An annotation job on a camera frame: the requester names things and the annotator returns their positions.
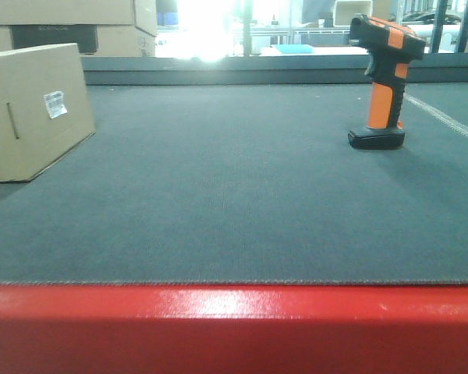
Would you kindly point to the orange black barcode scanner gun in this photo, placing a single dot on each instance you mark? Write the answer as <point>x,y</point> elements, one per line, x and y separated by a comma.
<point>391,48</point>

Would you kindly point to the white barcode label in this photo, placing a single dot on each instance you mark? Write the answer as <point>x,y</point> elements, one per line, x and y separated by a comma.
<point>55,104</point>

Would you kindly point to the lower cardboard box black panel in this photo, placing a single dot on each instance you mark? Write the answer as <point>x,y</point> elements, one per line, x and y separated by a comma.
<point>92,40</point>

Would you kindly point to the dark raised table ledge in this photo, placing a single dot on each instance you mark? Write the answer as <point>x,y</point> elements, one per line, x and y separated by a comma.
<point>266,70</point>

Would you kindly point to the small brown cardboard package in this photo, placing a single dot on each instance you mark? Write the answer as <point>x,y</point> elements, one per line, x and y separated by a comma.
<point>30,142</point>

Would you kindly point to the red front edge bar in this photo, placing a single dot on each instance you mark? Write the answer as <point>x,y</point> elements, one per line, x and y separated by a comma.
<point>233,329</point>

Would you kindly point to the upper stacked cardboard box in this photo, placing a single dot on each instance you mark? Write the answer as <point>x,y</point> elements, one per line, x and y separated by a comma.
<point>141,14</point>

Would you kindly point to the light blue foam sheet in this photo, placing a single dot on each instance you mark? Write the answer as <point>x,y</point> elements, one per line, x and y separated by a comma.
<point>294,49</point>

